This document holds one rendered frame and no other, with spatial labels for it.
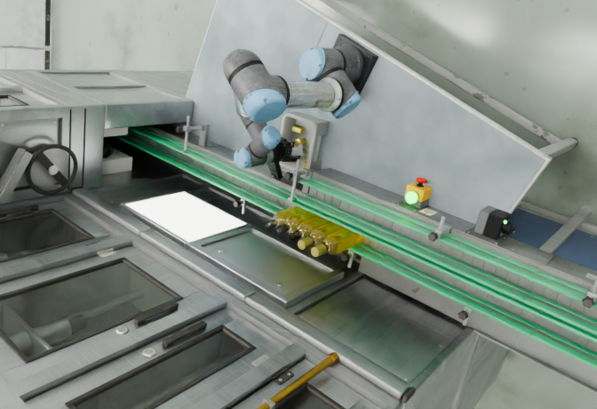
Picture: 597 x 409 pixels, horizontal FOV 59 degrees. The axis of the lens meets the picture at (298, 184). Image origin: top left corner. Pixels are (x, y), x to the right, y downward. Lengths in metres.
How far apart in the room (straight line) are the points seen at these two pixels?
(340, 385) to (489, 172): 0.86
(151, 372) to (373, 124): 1.19
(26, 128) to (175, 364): 1.19
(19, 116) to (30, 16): 3.09
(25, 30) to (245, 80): 3.91
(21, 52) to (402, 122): 3.94
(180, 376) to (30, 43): 4.21
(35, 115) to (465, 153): 1.60
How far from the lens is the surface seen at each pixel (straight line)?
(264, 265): 1.92
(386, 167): 2.06
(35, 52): 5.36
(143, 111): 2.54
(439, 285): 1.87
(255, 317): 1.68
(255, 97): 1.50
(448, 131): 1.94
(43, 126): 2.34
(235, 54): 1.58
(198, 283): 1.82
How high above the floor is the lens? 2.53
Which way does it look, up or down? 50 degrees down
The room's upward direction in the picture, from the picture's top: 105 degrees counter-clockwise
